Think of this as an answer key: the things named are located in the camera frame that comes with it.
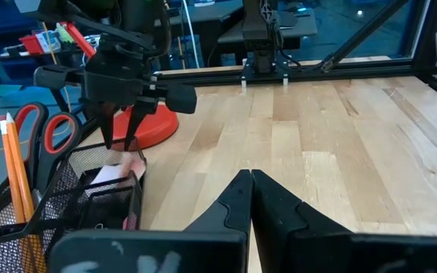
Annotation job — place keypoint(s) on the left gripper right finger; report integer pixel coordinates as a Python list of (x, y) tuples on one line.
[(287, 235)]

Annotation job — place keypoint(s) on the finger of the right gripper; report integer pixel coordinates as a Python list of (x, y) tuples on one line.
[(106, 121), (139, 113)]

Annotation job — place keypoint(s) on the black mesh desk organizer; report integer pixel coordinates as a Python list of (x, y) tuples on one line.
[(108, 210)]

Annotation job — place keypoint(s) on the orange pencil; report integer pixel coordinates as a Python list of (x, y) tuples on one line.
[(9, 163), (22, 174)]

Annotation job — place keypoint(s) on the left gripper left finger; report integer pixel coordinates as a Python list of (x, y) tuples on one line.
[(233, 208)]

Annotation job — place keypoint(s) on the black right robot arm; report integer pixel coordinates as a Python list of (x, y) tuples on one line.
[(258, 30)]

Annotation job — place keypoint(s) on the black aluminium table frame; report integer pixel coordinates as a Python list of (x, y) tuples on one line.
[(355, 70)]

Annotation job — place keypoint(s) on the red desk lamp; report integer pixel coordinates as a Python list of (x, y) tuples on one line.
[(154, 129)]

